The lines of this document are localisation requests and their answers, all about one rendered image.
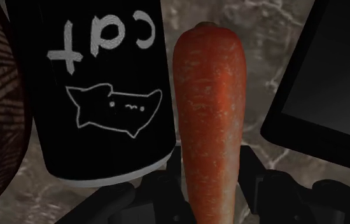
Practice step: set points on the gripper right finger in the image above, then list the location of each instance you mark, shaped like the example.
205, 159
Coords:
302, 198

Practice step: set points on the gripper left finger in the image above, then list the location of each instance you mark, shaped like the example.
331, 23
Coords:
106, 201

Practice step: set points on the black mug with white drawing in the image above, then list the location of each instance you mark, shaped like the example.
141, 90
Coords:
100, 93

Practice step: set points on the black tablet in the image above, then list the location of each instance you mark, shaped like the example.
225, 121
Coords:
327, 86

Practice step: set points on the orange carrot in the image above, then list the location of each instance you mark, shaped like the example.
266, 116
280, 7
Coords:
210, 124

